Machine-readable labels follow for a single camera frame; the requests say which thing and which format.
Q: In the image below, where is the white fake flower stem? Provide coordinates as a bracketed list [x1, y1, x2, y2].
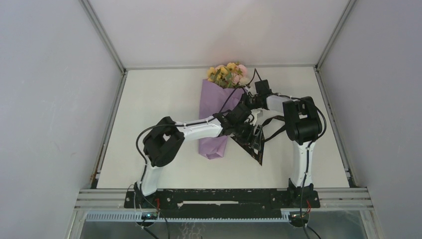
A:
[238, 77, 250, 85]

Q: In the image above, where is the purple pink wrapping paper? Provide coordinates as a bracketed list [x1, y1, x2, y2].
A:
[198, 79, 244, 160]

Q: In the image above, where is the black ribbon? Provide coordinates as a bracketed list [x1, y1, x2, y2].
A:
[231, 115, 286, 165]

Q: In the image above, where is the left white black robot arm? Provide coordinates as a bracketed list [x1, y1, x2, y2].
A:
[134, 92, 265, 208]

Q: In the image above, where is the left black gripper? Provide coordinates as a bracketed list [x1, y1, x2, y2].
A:
[232, 120, 262, 151]

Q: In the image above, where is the left green circuit board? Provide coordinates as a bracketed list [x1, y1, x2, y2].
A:
[141, 213, 159, 221]

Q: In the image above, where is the yellow fake flower stem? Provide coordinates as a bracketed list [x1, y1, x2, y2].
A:
[207, 63, 237, 89]

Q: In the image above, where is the right circuit board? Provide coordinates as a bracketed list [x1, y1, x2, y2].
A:
[289, 213, 310, 221]

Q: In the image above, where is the pink bud fake flower stem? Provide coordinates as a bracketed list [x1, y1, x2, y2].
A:
[227, 63, 248, 85]

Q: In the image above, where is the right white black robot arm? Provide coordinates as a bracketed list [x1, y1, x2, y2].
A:
[238, 80, 326, 207]

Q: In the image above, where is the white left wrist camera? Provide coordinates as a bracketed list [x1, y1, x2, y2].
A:
[251, 109, 263, 120]

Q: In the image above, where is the white slotted cable duct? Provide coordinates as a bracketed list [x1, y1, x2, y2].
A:
[85, 211, 291, 223]

